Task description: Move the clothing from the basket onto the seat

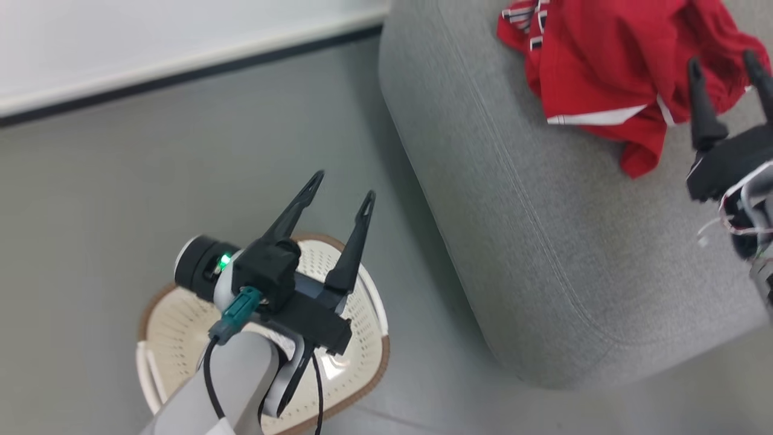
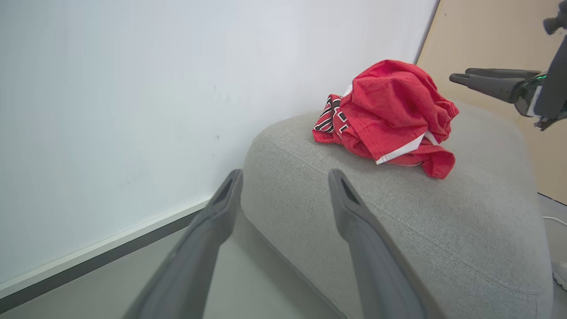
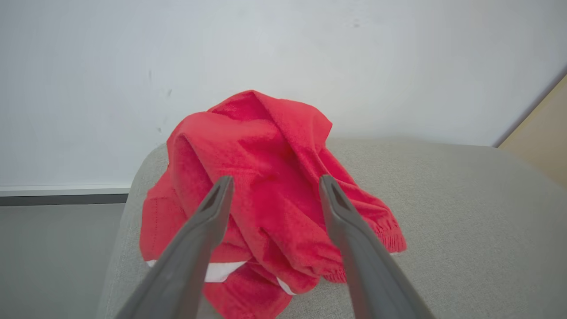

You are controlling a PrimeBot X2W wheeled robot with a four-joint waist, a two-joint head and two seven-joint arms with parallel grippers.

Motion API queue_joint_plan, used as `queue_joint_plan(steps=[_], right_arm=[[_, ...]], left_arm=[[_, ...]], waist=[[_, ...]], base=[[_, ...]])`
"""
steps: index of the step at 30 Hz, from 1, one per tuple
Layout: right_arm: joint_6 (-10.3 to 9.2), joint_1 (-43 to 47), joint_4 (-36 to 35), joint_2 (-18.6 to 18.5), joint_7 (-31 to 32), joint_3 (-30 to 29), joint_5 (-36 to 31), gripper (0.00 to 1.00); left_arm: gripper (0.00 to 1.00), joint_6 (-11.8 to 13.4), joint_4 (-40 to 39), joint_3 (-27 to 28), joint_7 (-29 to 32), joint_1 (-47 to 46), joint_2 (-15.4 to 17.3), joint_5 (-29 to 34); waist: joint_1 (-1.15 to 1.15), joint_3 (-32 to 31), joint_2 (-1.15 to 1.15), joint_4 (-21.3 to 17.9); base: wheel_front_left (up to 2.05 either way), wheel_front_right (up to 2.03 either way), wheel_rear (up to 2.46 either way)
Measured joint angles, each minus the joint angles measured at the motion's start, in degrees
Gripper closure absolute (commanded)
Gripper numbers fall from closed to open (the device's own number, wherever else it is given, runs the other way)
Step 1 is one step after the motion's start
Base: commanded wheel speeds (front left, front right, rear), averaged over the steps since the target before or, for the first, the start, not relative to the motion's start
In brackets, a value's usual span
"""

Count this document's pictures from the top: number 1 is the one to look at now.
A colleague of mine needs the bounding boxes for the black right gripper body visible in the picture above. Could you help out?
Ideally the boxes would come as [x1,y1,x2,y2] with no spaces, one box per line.
[687,124,773,203]

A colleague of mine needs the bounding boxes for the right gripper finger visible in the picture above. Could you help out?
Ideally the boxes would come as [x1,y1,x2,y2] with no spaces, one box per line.
[688,57,728,152]
[743,50,773,121]

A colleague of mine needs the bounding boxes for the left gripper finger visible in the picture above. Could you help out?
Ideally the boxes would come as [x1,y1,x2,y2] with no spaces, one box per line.
[263,171,325,242]
[325,191,376,297]

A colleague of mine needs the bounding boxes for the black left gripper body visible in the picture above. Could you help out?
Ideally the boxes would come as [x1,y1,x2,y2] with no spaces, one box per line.
[233,240,352,354]

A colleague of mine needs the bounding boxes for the red garment with white trim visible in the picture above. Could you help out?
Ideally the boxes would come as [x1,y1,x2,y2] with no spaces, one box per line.
[496,0,772,179]

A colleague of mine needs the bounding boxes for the beige perforated laundry basket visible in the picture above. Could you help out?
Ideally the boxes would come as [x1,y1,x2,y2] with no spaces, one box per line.
[136,233,390,435]

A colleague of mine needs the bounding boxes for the teal cable connector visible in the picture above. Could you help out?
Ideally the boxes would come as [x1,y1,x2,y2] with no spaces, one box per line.
[209,286,264,346]

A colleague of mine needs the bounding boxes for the red white twisted wires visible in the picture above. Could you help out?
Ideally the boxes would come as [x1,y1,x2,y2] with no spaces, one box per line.
[698,175,773,245]

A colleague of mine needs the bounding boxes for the thin black cable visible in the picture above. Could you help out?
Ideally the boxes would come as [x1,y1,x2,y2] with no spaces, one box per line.
[203,337,325,435]

